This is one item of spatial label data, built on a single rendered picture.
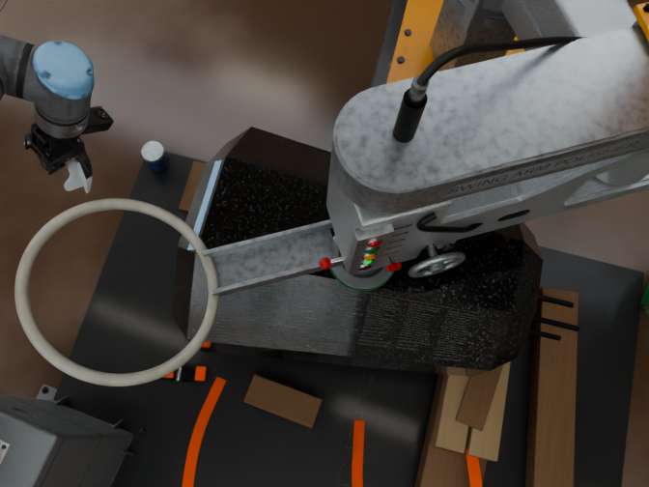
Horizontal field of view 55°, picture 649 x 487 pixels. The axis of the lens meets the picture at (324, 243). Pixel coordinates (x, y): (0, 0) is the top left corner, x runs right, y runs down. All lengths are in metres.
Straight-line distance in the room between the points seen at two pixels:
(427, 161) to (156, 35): 2.47
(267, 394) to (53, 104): 1.75
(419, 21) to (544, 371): 1.51
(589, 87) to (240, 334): 1.34
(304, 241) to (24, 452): 1.01
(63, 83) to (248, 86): 2.18
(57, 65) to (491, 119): 0.75
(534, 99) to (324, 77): 2.07
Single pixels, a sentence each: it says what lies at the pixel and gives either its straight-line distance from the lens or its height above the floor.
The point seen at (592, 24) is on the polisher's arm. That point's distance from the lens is 1.70.
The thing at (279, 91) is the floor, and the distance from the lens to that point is 3.19.
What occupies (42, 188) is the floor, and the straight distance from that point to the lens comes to 3.20.
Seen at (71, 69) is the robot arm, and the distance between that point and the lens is 1.10.
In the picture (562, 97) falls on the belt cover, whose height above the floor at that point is 1.72.
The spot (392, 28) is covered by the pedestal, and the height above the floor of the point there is 0.74.
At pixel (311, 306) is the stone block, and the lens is 2.02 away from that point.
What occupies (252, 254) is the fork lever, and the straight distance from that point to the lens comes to 1.71.
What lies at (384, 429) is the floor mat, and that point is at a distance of 2.75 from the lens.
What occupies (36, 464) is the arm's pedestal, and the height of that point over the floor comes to 0.85.
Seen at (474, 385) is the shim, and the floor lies 0.25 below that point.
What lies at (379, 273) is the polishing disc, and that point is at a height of 0.91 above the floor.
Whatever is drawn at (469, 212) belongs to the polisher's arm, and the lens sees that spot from 1.47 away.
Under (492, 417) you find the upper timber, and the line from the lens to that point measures 2.61.
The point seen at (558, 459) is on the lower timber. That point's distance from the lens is 2.82.
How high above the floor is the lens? 2.74
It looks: 73 degrees down
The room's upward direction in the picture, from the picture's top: 6 degrees clockwise
